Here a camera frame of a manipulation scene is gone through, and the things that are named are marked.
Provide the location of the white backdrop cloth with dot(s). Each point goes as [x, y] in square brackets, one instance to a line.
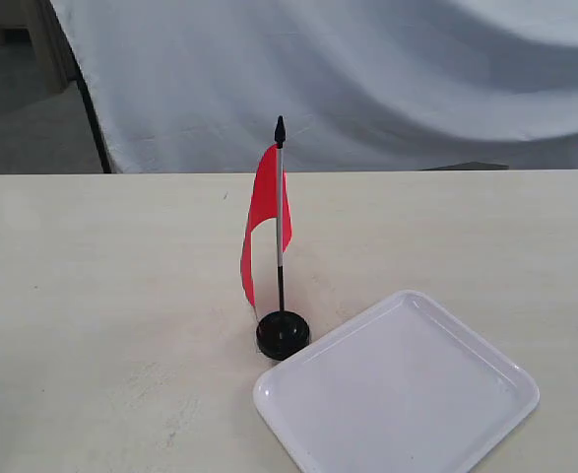
[197, 86]

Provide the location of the white plastic tray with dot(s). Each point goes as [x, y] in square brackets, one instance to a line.
[404, 386]

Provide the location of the wooden furniture in background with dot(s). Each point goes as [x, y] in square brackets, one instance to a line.
[36, 21]

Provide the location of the black round flag base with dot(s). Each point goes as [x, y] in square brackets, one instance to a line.
[281, 334]

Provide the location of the red flag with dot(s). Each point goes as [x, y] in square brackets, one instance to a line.
[268, 201]

